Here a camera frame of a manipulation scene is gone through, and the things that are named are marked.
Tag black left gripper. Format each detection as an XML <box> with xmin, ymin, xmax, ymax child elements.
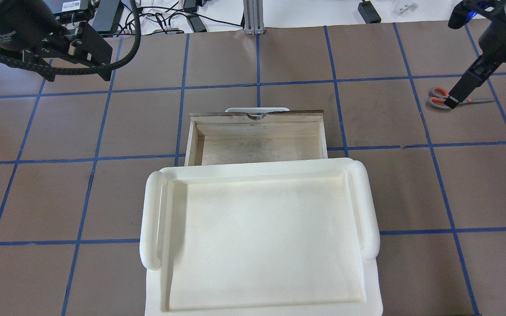
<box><xmin>0</xmin><ymin>0</ymin><xmax>112</xmax><ymax>67</ymax></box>

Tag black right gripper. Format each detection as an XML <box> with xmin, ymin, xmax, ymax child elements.
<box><xmin>445</xmin><ymin>0</ymin><xmax>506</xmax><ymax>109</ymax></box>

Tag grey orange handled scissors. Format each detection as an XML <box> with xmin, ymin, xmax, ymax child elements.
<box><xmin>427</xmin><ymin>87</ymin><xmax>495</xmax><ymax>111</ymax></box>

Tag wooden drawer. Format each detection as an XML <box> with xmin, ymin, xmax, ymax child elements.
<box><xmin>184</xmin><ymin>108</ymin><xmax>329</xmax><ymax>166</ymax></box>

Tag white drawer handle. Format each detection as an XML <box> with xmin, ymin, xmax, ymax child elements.
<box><xmin>225</xmin><ymin>107</ymin><xmax>289</xmax><ymax>114</ymax></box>

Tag black electronics box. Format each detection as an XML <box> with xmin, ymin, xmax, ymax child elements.
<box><xmin>43</xmin><ymin>0</ymin><xmax>96</xmax><ymax>24</ymax></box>

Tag black power adapter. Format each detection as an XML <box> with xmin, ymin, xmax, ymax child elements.
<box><xmin>357</xmin><ymin>0</ymin><xmax>382</xmax><ymax>24</ymax></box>

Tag white plastic tray cabinet top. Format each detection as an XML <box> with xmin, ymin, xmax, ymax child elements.
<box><xmin>139</xmin><ymin>158</ymin><xmax>383</xmax><ymax>316</ymax></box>

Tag black braided cable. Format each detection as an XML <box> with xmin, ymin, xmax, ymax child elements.
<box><xmin>0</xmin><ymin>0</ymin><xmax>142</xmax><ymax>76</ymax></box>

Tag aluminium frame post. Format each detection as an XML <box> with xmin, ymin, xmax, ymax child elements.
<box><xmin>243</xmin><ymin>0</ymin><xmax>266</xmax><ymax>35</ymax></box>

